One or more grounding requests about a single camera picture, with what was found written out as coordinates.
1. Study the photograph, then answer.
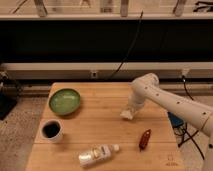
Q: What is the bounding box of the white sponge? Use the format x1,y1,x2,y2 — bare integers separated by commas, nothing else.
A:
120,108,136,120

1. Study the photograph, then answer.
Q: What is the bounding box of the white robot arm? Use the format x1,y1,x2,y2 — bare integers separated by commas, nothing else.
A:
128,73,213,171

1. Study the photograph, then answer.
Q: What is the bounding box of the blue connector box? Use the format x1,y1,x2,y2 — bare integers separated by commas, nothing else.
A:
168,112,184,128

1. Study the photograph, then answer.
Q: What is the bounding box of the clear plastic bottle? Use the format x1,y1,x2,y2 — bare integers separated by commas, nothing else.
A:
78,144,120,167

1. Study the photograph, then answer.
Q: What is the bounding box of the dark equipment at left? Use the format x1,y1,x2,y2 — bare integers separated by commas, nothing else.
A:
0,71,21,121

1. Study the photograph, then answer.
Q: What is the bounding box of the white wall outlet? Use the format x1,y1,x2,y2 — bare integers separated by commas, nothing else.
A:
91,71,98,79

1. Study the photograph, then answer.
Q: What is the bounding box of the black hanging cable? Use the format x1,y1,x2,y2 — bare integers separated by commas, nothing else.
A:
105,9,145,81

